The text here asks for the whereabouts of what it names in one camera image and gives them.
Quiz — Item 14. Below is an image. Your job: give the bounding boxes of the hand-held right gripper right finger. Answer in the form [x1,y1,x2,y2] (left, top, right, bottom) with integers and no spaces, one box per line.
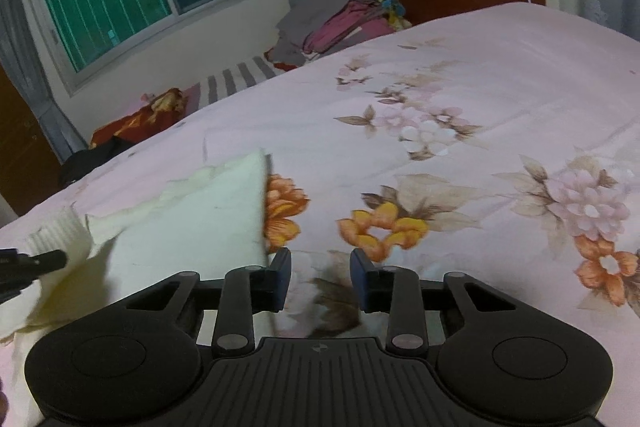
[349,248,522,356]

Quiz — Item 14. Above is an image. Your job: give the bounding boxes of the grey striped cloth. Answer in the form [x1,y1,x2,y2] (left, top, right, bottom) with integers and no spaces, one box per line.
[199,56,281,108]

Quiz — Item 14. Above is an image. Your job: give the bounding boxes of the red and yellow cloth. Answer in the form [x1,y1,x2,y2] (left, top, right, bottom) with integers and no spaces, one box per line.
[89,88,187,150]

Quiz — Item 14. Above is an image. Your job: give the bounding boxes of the cream knit garment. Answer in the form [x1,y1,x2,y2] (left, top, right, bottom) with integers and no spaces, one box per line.
[0,148,274,344]

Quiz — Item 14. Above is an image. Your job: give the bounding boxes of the pile of folded clothes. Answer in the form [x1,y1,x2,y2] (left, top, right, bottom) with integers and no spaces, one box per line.
[265,0,413,72]

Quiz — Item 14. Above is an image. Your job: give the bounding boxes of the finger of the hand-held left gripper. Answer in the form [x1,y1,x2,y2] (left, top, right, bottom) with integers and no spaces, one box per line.
[0,248,69,304]

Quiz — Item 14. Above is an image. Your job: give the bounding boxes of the pink floral bedsheet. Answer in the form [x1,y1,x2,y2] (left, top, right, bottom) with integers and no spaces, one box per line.
[0,3,640,427]

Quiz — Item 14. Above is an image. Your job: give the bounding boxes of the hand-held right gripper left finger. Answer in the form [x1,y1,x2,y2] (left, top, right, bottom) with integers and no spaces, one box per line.
[118,248,293,358]

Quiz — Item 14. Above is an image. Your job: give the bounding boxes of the brown wooden wardrobe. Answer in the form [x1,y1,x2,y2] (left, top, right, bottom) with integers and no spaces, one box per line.
[0,64,63,218]

